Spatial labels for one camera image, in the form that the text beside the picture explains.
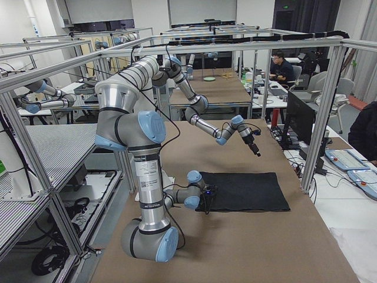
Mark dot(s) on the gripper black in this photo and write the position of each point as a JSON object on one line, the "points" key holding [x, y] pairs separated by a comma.
{"points": [[208, 200], [250, 141]]}

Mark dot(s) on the black printed t-shirt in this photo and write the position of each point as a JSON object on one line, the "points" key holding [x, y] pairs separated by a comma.
{"points": [[245, 192]]}

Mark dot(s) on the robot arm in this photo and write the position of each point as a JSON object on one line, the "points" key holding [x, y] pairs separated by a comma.
{"points": [[198, 104], [128, 122]]}

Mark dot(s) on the black computer monitor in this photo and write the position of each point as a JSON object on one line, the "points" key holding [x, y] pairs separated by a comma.
{"points": [[300, 118]]}

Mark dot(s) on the seated person in background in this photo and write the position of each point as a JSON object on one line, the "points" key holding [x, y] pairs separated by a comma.
{"points": [[281, 70]]}

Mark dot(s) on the teach pendant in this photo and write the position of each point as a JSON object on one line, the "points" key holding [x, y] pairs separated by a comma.
{"points": [[345, 160], [365, 180]]}

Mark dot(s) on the person in black jacket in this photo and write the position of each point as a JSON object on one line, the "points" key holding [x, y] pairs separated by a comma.
{"points": [[362, 135]]}

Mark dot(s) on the aluminium slatted work table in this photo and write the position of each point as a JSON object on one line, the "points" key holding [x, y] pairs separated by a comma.
{"points": [[62, 149]]}

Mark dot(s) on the aluminium frame cage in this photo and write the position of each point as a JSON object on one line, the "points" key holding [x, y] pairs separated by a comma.
{"points": [[17, 145]]}

